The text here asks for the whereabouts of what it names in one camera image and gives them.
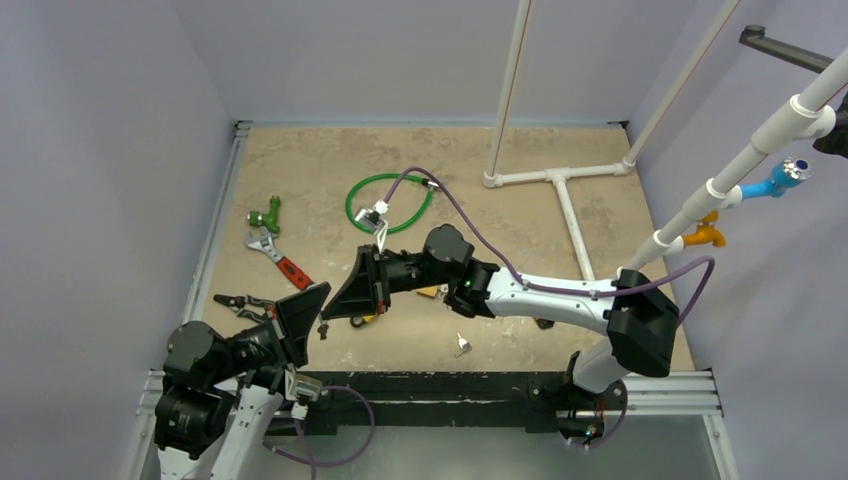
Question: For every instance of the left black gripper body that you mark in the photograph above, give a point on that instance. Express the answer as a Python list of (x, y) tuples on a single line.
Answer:
[(258, 345)]

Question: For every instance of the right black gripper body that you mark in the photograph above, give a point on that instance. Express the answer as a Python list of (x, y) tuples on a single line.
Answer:
[(381, 281)]

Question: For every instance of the small yellow padlock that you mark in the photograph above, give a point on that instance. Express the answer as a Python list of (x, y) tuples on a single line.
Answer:
[(358, 322)]

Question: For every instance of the large brass padlock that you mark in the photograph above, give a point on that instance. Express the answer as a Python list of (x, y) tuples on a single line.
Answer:
[(434, 292)]

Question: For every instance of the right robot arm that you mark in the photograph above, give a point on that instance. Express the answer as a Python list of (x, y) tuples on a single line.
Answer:
[(637, 320)]

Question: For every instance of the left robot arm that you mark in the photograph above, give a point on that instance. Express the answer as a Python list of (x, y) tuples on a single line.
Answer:
[(221, 393)]

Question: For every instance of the orange hex key set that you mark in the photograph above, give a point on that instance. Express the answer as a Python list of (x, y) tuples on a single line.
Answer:
[(544, 324)]

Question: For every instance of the black pliers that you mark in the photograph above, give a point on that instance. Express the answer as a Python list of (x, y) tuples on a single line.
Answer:
[(246, 306)]

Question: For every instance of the red adjustable wrench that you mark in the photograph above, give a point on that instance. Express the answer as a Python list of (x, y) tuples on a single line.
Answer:
[(263, 241)]

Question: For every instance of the orange faucet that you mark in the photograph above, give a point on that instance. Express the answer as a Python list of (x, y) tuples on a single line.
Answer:
[(706, 233)]

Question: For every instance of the blue faucet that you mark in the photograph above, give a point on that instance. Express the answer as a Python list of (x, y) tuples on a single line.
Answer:
[(789, 173)]

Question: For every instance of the black overhead bar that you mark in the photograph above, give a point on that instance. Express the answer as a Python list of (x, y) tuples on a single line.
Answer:
[(754, 37)]

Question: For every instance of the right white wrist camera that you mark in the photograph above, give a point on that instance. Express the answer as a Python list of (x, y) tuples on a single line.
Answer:
[(374, 219)]

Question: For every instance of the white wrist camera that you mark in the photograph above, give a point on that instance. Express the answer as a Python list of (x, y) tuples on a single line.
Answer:
[(374, 219), (300, 390)]

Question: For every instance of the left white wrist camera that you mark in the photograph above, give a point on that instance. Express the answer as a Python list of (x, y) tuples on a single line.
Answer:
[(300, 390)]

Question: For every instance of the green hose nozzle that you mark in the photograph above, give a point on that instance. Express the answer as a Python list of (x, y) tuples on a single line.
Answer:
[(269, 219)]

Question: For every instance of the white pvc pipe frame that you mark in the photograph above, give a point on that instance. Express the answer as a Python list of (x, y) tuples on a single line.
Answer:
[(806, 115)]

